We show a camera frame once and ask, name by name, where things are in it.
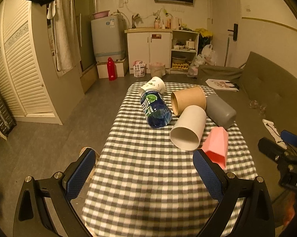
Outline white patterned paper cup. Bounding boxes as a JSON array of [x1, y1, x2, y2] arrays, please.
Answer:
[[138, 76, 166, 96]]

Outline white washing machine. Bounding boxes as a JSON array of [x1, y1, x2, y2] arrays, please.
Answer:
[[91, 14, 126, 63]]

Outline paper sheet on sofa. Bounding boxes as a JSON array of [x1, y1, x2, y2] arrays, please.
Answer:
[[205, 79, 239, 91]]

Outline white louvered wardrobe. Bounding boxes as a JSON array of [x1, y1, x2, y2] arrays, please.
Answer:
[[0, 0, 84, 125]]

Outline grey plastic cup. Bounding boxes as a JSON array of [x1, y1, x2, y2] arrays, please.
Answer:
[[205, 94, 236, 130]]

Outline blue plastic water bottle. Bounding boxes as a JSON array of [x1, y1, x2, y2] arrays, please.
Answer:
[[140, 89, 172, 128]]

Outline white door with handle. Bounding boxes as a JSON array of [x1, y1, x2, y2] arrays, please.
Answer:
[[210, 0, 240, 67]]

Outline red thermos bottle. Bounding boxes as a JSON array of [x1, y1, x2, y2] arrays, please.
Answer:
[[107, 57, 117, 81]]

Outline white kitchen cabinet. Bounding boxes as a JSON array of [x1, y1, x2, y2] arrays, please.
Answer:
[[125, 28, 199, 74]]

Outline grey checked tablecloth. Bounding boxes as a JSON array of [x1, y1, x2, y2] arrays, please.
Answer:
[[81, 81, 259, 237]]

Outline white plastic bags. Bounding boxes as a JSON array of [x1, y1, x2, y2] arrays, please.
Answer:
[[187, 44, 218, 78]]

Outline printed paper bag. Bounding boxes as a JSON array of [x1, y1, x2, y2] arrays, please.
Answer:
[[133, 60, 146, 78]]

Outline white electric kettle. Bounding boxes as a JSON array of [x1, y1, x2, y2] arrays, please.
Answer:
[[170, 17, 182, 30]]

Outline black metal case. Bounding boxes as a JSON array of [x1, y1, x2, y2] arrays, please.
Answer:
[[0, 93, 16, 140]]

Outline white plastic cup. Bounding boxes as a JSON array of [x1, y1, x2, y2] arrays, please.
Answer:
[[170, 105, 207, 151]]

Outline small waste bin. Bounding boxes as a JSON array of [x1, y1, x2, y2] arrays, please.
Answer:
[[149, 62, 166, 78]]

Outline grey sofa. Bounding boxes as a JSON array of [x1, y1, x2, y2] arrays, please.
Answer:
[[198, 52, 297, 200]]

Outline hanging white towel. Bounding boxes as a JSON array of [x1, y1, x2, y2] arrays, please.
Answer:
[[47, 0, 81, 75]]

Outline pink basin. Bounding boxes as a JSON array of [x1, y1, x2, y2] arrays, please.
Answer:
[[93, 10, 109, 19]]

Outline brown paper cup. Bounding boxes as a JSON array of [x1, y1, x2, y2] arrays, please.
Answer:
[[171, 86, 206, 116]]

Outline pink angular cup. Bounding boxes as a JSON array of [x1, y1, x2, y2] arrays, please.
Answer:
[[201, 127, 228, 170]]

